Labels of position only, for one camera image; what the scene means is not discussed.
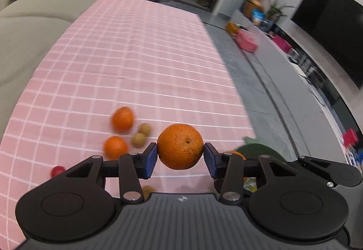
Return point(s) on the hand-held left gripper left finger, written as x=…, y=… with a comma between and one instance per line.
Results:
x=150, y=160

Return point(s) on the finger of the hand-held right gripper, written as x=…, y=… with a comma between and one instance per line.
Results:
x=326, y=171

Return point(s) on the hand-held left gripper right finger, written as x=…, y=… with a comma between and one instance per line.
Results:
x=209, y=162

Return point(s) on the red box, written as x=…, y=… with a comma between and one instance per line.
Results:
x=350, y=139

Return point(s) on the pink checkered tablecloth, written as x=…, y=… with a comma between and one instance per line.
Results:
x=141, y=68

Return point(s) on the red cherry tomato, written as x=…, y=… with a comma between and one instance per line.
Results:
x=57, y=171

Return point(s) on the low white tv cabinet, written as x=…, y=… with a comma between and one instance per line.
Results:
x=286, y=68

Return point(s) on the pink box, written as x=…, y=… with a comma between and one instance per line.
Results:
x=247, y=41

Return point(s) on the magenta box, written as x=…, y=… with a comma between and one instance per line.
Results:
x=283, y=45

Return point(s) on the orange bag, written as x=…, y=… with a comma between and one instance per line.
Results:
x=232, y=28

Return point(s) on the black television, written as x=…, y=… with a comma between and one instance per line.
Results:
x=331, y=28

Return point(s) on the blue packet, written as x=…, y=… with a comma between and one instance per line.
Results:
x=258, y=17

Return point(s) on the green potted plant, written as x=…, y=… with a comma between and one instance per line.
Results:
x=276, y=11

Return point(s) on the beige sofa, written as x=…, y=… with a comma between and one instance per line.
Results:
x=34, y=28

